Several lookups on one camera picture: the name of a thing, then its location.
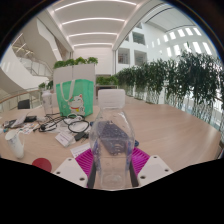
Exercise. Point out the white booklet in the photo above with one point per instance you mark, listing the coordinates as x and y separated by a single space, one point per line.
18 119

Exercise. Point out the ceiling light strips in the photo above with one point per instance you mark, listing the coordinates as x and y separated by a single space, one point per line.
93 20

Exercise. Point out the white cabinet topped with plants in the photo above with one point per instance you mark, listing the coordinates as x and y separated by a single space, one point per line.
80 71

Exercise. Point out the black power adapter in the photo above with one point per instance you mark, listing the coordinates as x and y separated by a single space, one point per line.
80 135

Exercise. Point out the white ceramic mug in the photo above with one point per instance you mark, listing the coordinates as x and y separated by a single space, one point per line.
15 144

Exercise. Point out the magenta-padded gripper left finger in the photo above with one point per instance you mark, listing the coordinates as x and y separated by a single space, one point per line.
70 171

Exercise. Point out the glass balcony railing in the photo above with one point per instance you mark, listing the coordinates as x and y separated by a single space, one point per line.
13 100

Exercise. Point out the flat black case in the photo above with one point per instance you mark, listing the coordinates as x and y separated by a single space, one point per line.
30 118

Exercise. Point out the flat round red coaster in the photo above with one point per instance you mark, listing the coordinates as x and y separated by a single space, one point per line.
42 164

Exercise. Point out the green cat-print tote bag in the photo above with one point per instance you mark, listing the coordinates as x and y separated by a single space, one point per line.
83 91

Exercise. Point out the black office chair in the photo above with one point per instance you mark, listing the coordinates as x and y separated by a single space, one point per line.
24 104

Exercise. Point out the small white printed card box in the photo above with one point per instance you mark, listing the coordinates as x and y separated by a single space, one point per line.
65 137

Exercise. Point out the row of potted trees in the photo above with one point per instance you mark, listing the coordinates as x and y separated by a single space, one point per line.
193 80

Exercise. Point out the clear plastic water bottle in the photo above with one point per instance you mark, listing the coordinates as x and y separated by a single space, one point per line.
111 166

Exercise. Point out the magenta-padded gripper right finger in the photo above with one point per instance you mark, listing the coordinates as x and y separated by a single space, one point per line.
155 170

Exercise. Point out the clear lidded tumbler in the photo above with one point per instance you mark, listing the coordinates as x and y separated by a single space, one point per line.
46 101

